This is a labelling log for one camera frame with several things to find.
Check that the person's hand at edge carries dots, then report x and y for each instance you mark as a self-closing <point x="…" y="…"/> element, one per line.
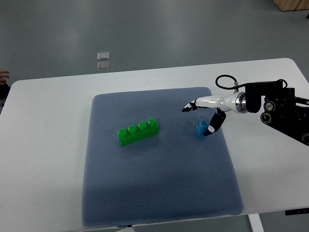
<point x="4" y="75"/>

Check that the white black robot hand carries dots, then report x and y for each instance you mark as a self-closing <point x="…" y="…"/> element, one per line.
<point x="221" y="103"/>

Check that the blue toy block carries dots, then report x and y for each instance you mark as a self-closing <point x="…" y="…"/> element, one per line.
<point x="201" y="128"/>

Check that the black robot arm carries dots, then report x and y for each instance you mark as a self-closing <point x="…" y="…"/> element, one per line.
<point x="283" y="111"/>

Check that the green four-stud toy block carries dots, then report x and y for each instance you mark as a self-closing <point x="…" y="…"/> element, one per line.
<point x="134" y="133"/>

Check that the blue-grey textured mat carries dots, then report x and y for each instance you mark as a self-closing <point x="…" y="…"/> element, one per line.
<point x="170" y="176"/>

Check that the upper metal floor plate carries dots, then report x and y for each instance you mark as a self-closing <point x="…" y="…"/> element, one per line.
<point x="103" y="55"/>

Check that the wooden furniture corner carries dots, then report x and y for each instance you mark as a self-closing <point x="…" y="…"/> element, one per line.
<point x="292" y="5"/>

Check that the white table leg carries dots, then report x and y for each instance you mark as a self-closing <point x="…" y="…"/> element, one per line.
<point x="255" y="223"/>

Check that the black table control panel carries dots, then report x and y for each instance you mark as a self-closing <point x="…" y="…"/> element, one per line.
<point x="297" y="211"/>

